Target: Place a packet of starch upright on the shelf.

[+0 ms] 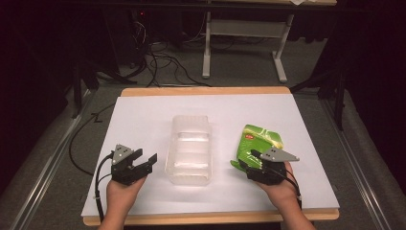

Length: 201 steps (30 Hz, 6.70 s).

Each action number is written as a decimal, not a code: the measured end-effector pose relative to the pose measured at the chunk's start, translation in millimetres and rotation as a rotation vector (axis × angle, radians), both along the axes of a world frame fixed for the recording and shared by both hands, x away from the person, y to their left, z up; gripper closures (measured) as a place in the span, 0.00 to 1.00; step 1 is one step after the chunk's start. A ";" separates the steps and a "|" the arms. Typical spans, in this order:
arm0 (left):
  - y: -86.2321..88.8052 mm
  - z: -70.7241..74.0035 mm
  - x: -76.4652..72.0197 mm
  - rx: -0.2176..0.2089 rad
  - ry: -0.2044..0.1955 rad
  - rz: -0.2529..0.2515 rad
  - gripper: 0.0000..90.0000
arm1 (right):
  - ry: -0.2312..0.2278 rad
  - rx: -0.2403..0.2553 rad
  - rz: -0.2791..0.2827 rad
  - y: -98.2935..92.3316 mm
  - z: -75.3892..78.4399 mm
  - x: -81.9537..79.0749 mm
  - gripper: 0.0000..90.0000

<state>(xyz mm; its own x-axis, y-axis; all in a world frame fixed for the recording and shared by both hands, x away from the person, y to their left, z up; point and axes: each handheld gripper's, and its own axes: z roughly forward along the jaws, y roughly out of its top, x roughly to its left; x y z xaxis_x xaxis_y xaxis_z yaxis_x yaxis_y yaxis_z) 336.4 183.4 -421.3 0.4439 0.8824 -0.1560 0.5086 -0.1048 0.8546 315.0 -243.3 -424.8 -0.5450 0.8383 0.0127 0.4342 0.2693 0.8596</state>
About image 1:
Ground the clear plastic container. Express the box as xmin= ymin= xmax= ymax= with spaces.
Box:
xmin=164 ymin=114 xmax=214 ymax=187

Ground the green snack bag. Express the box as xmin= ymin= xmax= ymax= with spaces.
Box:
xmin=230 ymin=124 xmax=284 ymax=171

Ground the black metal stand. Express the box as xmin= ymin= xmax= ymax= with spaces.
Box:
xmin=289 ymin=60 xmax=349 ymax=131
xmin=70 ymin=58 xmax=101 ymax=120

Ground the tangle of black floor cables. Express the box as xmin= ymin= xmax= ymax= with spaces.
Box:
xmin=127 ymin=18 xmax=213 ymax=88

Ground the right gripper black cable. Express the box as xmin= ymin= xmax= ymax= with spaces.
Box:
xmin=271 ymin=167 xmax=303 ymax=211

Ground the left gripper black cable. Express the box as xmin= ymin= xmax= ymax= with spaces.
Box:
xmin=94 ymin=151 xmax=115 ymax=223

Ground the person's right hand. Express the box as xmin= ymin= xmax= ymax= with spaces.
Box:
xmin=255 ymin=161 xmax=300 ymax=211

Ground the person's left hand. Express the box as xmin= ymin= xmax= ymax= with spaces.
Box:
xmin=105 ymin=176 xmax=147 ymax=211

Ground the dark computer tower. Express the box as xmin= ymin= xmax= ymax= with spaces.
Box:
xmin=126 ymin=9 xmax=151 ymax=69

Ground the white metal desk frame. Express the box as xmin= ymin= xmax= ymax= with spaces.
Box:
xmin=201 ymin=11 xmax=295 ymax=84

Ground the long black floor cable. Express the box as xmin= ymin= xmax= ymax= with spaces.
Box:
xmin=68 ymin=102 xmax=117 ymax=177

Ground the white table cover sheet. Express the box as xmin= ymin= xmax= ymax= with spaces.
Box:
xmin=80 ymin=93 xmax=341 ymax=219

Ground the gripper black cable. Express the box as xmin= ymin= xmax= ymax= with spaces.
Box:
xmin=271 ymin=167 xmax=303 ymax=211
xmin=94 ymin=151 xmax=115 ymax=223

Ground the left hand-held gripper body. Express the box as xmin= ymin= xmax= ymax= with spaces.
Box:
xmin=110 ymin=144 xmax=153 ymax=187

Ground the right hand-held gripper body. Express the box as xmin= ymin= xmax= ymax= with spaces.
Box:
xmin=246 ymin=147 xmax=301 ymax=187

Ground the metal floor rail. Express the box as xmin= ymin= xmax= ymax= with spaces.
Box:
xmin=9 ymin=89 xmax=94 ymax=230
xmin=321 ymin=98 xmax=386 ymax=230

